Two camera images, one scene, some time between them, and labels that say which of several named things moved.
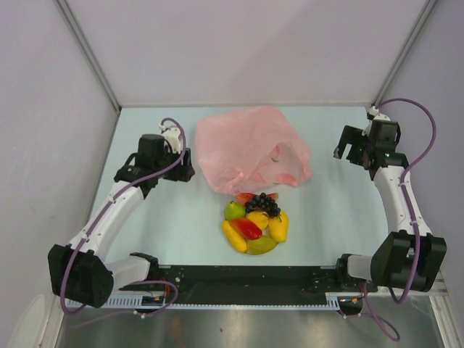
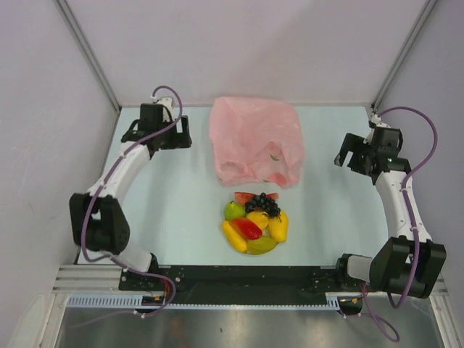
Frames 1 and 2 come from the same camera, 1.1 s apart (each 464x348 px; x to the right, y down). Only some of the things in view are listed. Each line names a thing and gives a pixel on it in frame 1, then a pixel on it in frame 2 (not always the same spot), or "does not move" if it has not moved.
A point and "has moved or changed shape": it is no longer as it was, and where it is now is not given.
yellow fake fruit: (233, 238) does not move
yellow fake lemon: (260, 217) does not move
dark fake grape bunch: (263, 204) does not move
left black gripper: (183, 172) -> (180, 140)
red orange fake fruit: (246, 228) does not move
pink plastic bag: (255, 146) has moved or changed shape
